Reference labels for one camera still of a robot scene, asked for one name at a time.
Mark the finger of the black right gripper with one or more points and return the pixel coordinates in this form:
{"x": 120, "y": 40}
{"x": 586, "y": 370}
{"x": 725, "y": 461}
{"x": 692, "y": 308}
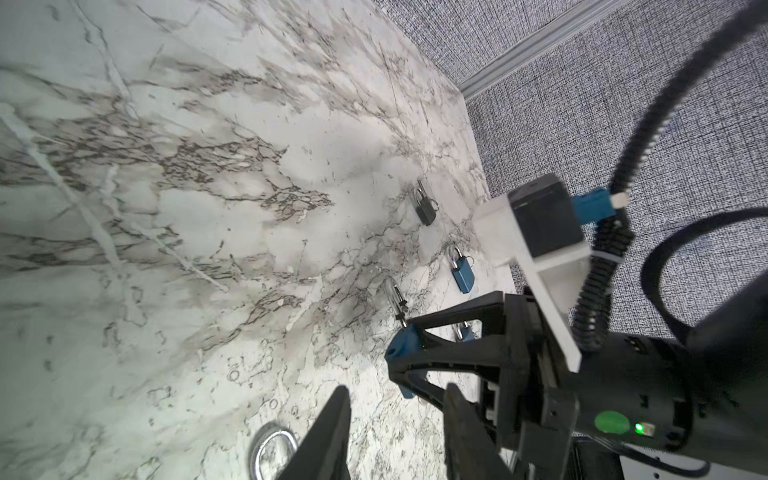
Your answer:
{"x": 488, "y": 309}
{"x": 490, "y": 362}

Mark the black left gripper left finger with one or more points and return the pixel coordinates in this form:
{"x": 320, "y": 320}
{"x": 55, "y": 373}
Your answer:
{"x": 322, "y": 455}

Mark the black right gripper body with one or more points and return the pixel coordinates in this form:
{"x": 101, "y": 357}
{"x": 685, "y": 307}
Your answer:
{"x": 532, "y": 413}

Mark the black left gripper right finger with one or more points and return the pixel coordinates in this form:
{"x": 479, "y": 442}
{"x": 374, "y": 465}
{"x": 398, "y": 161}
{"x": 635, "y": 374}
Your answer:
{"x": 469, "y": 450}

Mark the blue padlock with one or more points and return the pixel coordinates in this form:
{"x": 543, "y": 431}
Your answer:
{"x": 461, "y": 269}
{"x": 464, "y": 332}
{"x": 405, "y": 341}

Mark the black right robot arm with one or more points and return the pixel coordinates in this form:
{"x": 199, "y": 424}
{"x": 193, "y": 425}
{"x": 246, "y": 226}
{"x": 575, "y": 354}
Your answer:
{"x": 702, "y": 393}

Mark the black padlock with key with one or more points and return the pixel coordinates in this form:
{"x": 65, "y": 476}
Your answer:
{"x": 270, "y": 451}

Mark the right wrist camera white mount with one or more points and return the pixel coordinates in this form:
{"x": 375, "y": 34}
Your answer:
{"x": 538, "y": 226}

